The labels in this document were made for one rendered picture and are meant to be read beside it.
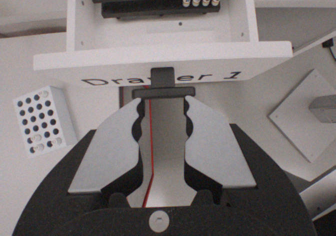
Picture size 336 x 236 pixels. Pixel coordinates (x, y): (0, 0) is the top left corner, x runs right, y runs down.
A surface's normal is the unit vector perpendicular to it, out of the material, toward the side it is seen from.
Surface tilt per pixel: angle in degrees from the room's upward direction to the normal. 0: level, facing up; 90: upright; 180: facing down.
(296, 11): 90
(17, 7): 90
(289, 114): 3
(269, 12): 90
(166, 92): 0
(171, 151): 0
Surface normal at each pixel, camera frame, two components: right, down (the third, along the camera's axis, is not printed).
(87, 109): -0.01, -0.05
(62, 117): 0.95, -0.33
